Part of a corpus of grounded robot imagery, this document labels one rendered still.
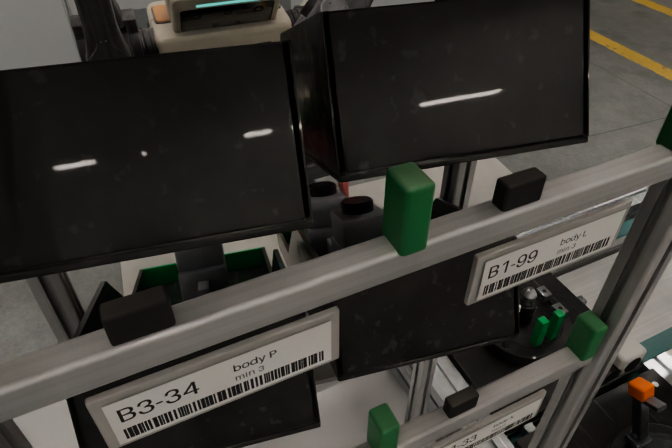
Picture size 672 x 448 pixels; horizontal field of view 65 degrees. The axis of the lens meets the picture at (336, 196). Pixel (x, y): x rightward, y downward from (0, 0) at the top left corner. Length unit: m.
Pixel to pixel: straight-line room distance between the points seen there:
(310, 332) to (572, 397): 0.28
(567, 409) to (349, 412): 0.46
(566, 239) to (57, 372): 0.20
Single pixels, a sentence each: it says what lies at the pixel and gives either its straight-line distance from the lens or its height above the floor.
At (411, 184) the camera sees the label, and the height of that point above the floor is 1.50.
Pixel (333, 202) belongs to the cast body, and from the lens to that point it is 0.54.
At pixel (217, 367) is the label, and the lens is 0.19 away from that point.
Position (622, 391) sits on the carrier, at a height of 0.97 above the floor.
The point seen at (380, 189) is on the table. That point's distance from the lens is 1.23.
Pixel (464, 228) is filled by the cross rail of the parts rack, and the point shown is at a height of 1.47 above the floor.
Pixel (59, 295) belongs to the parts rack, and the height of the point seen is 1.35.
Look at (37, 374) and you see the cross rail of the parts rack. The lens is 0.19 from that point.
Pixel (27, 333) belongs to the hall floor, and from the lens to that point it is 2.31.
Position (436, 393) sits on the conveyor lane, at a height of 0.96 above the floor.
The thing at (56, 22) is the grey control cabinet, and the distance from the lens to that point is 3.53.
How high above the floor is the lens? 1.61
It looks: 39 degrees down
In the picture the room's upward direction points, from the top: straight up
